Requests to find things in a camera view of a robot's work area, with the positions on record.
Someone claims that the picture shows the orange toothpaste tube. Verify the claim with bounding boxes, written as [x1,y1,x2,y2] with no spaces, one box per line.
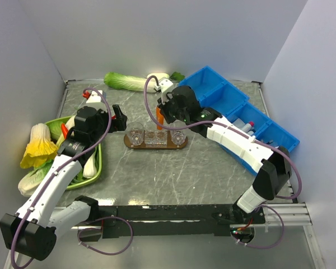
[156,107,164,130]

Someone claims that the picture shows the clear plastic cup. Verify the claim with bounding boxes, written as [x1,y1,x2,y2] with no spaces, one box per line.
[126,122,144,146]
[170,125,186,146]

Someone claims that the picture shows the clear acrylic toothbrush holder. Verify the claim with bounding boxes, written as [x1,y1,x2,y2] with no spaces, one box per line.
[144,130,167,148]

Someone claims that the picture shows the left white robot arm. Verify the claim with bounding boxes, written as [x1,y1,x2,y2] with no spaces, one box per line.
[0,104,127,261]

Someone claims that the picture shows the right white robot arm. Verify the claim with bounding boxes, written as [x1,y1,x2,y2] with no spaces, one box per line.
[154,85,291,223]

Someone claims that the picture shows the brown oval wooden tray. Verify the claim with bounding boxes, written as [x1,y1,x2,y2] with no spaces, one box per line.
[123,130,188,150]

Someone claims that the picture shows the large white toothpaste tube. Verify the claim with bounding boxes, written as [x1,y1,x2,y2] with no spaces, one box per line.
[233,118,246,129]

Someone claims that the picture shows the white corn cob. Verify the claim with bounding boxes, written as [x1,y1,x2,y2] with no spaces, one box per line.
[56,115,75,147]

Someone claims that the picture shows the green plastic basket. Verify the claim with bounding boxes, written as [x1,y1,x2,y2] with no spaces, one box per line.
[46,115,102,191]

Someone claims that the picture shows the orange carrot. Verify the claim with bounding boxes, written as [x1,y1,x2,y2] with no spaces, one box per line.
[61,123,68,138]

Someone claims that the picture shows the white radish with leaves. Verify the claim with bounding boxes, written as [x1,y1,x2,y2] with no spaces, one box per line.
[147,72,185,82]

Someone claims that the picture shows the green napa cabbage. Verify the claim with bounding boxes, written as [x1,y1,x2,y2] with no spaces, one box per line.
[104,72,147,92]

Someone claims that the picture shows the blue compartment bin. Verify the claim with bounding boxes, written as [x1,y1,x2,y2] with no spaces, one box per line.
[178,66,299,174]

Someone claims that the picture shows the bok choy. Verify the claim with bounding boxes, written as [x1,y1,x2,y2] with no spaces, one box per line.
[82,148,98,179]

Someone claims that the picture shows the yellow white cabbage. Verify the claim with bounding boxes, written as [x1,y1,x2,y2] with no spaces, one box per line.
[20,123,58,169]

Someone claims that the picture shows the pale green cabbage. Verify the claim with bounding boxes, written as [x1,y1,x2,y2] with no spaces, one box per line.
[18,163,52,197]

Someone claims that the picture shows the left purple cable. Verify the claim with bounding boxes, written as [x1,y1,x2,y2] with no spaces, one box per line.
[10,87,134,269]

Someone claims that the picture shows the purple cable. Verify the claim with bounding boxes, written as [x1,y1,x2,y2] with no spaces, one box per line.
[10,87,134,269]
[143,75,303,250]

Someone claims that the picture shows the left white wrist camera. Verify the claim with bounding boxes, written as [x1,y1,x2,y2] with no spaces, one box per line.
[82,90,106,104]

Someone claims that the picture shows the black base frame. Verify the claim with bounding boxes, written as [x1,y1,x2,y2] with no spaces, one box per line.
[66,204,267,244]

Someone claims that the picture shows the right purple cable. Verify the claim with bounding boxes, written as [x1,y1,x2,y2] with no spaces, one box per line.
[143,75,303,250]

